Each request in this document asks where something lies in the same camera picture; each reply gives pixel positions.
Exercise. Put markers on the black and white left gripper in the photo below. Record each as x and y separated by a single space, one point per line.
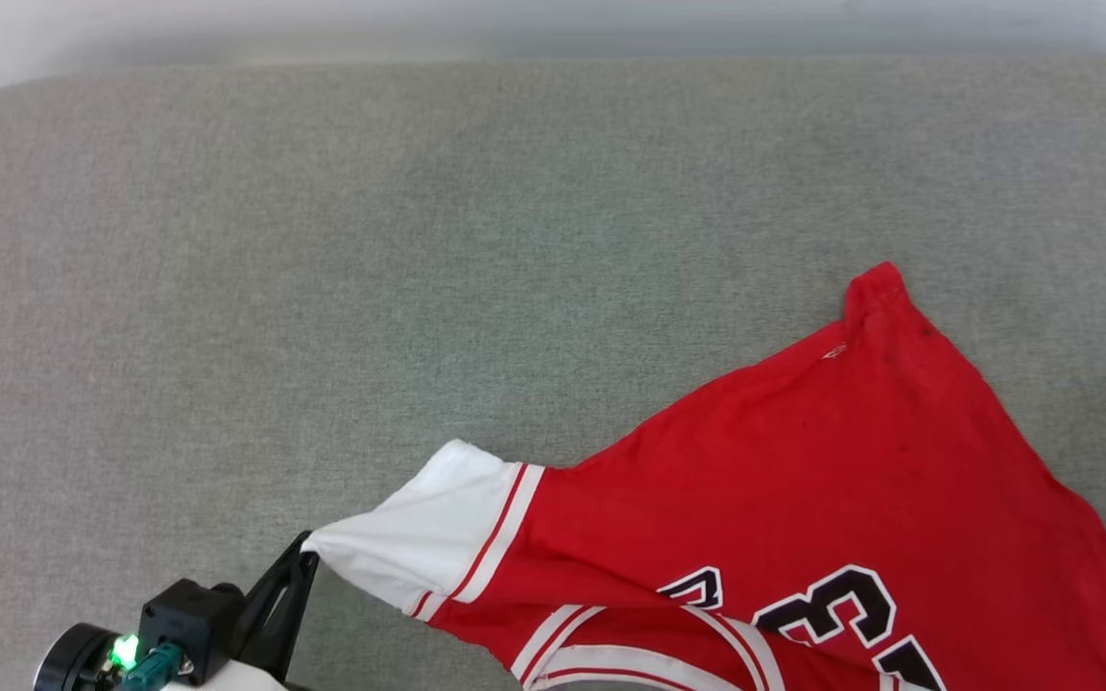
183 624

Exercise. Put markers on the red basketball jersey number 23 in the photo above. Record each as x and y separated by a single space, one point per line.
803 509

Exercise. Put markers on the grey fabric sofa cushion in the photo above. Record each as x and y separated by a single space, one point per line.
419 269

